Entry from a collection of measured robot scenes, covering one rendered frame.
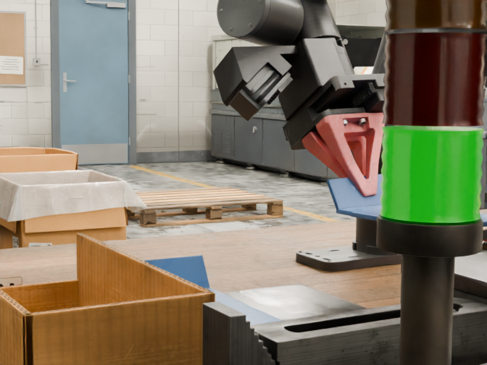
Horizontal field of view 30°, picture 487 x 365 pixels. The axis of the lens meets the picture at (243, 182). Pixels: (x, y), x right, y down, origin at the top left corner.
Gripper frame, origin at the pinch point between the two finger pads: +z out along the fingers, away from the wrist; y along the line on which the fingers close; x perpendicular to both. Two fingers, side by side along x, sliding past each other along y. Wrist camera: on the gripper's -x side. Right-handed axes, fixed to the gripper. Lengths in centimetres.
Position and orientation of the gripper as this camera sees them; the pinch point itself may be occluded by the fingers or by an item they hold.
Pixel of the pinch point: (364, 188)
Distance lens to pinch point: 84.1
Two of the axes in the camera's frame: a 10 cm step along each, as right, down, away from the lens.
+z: 2.9, 9.0, -3.2
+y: 4.3, -4.2, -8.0
